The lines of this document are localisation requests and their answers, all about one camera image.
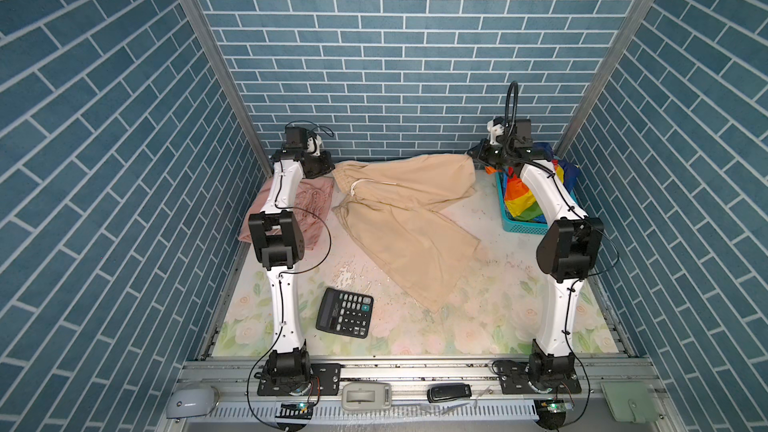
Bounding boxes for pink shorts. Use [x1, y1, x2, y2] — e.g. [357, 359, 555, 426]
[238, 177, 334, 250]

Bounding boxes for beige shorts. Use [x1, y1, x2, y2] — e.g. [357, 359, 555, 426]
[333, 154, 480, 313]

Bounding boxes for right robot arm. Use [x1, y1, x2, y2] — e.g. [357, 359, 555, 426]
[468, 139, 604, 393]

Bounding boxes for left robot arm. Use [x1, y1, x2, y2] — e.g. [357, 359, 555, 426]
[247, 148, 333, 388]

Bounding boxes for multicolour cloth in basket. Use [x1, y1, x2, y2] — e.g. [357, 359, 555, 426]
[485, 142, 581, 224]

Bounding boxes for teal plastic basket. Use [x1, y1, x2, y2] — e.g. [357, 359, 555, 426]
[495, 159, 587, 235]

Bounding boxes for black desk calculator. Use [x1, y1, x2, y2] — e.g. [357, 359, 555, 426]
[315, 287, 374, 339]

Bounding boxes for beige plastic holder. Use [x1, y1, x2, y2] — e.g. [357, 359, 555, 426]
[342, 381, 392, 413]

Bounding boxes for left circuit board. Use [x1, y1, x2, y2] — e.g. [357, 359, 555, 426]
[275, 402, 314, 422]

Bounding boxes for circuit board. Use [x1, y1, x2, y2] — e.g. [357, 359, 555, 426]
[275, 402, 314, 422]
[535, 399, 573, 415]

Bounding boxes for black car key fob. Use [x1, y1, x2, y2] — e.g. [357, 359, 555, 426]
[426, 383, 472, 404]

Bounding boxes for right circuit board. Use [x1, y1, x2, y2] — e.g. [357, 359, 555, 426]
[535, 399, 573, 415]

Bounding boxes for grey computer mouse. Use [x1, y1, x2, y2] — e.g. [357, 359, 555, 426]
[165, 384, 220, 420]

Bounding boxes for green leather wallet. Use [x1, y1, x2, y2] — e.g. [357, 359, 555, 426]
[602, 381, 659, 424]

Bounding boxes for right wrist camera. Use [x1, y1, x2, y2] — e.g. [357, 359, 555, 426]
[487, 117, 533, 148]

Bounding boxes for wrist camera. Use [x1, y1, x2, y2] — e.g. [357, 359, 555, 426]
[487, 117, 533, 148]
[283, 126, 323, 156]

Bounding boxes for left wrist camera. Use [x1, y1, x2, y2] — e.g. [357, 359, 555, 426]
[283, 126, 323, 156]

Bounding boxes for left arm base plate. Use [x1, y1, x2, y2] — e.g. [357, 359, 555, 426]
[254, 362, 342, 398]

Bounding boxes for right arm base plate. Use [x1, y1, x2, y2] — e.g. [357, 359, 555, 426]
[490, 360, 582, 395]

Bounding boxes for aluminium front rail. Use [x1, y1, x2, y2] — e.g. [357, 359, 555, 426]
[177, 357, 661, 403]

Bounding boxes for white slotted cable duct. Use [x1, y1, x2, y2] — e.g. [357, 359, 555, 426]
[204, 399, 539, 425]

